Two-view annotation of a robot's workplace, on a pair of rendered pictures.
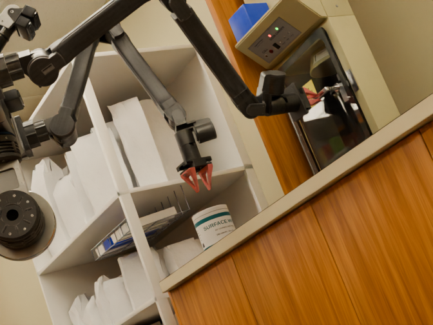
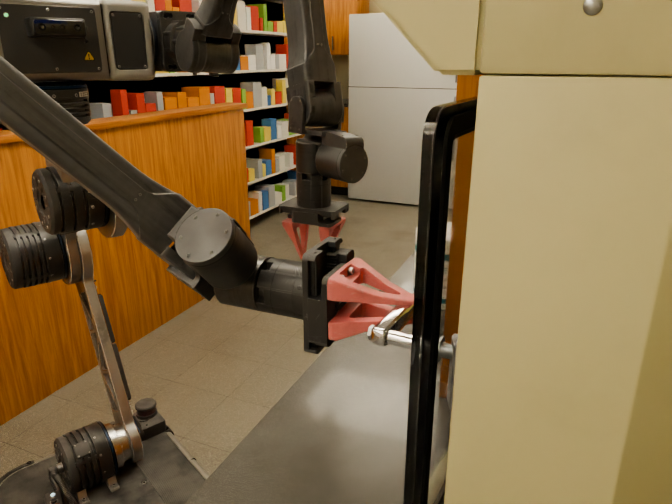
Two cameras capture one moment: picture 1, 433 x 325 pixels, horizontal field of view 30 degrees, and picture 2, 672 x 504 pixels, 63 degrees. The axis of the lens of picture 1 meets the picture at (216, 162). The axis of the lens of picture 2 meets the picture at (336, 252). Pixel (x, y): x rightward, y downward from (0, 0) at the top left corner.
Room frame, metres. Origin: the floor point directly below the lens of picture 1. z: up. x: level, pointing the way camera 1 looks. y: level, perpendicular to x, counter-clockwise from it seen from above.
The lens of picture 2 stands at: (2.04, -0.72, 1.42)
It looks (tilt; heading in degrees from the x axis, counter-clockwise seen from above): 20 degrees down; 59
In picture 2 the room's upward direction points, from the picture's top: straight up
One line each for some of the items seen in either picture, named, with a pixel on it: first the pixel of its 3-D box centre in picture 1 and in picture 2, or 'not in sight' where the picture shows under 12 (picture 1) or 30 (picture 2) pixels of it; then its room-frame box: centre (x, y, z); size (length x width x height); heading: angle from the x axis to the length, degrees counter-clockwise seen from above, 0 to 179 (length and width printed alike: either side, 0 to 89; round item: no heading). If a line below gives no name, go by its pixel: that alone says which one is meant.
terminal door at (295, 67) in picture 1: (321, 106); (469, 308); (2.40, -0.36, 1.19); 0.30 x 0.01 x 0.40; 31
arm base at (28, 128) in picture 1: (34, 133); (186, 41); (2.40, 0.50, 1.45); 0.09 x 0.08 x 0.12; 10
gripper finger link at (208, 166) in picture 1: (201, 177); (319, 234); (2.47, 0.06, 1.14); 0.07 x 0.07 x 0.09; 36
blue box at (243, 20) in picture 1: (252, 22); not in sight; (2.46, -0.27, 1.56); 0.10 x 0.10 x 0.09; 36
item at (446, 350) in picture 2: not in sight; (449, 370); (2.31, -0.43, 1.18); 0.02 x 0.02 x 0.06; 32
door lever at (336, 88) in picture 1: (325, 94); (414, 322); (2.32, -0.38, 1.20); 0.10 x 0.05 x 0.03; 32
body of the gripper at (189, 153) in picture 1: (191, 157); (313, 193); (2.46, 0.07, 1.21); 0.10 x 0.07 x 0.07; 126
